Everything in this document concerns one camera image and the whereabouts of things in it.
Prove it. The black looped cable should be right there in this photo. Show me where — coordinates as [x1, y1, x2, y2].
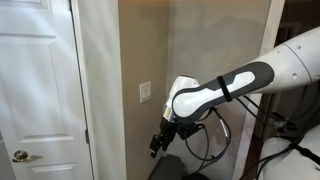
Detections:
[184, 124, 210, 163]

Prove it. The black cable with white sleeve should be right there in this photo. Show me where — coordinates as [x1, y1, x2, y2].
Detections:
[195, 107, 233, 174]

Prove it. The black cable bundle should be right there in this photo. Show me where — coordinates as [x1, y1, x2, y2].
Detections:
[235, 83, 320, 180]

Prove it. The white panel door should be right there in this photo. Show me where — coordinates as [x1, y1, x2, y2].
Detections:
[0, 0, 95, 180]

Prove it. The brass door handle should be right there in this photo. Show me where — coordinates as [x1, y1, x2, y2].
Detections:
[11, 149, 44, 164]

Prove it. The black strap on arm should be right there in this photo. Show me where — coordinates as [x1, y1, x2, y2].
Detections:
[216, 75, 234, 103]

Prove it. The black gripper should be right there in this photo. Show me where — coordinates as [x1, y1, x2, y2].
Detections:
[149, 116, 178, 160]

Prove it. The dark grey bin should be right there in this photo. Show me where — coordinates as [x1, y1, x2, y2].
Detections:
[147, 153, 188, 180]

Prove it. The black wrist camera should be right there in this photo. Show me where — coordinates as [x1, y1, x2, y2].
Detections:
[176, 122, 205, 141]

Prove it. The white wall switch plate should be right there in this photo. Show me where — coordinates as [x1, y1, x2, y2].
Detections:
[139, 81, 153, 105]

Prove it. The white door frame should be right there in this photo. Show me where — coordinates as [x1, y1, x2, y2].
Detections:
[69, 0, 128, 180]

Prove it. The white doorway trim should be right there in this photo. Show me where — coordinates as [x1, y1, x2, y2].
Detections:
[231, 0, 287, 180]

